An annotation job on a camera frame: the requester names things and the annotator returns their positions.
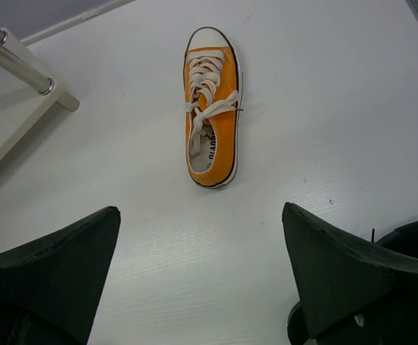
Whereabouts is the white wooden shoe shelf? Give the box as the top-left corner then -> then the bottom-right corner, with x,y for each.
0,28 -> 80,162

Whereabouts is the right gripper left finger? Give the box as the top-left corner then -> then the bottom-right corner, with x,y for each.
0,206 -> 121,344

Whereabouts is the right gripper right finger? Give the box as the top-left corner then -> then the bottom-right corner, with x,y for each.
281,201 -> 418,345

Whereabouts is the orange sneaker near shelf side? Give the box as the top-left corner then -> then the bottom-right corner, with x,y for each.
183,27 -> 243,189

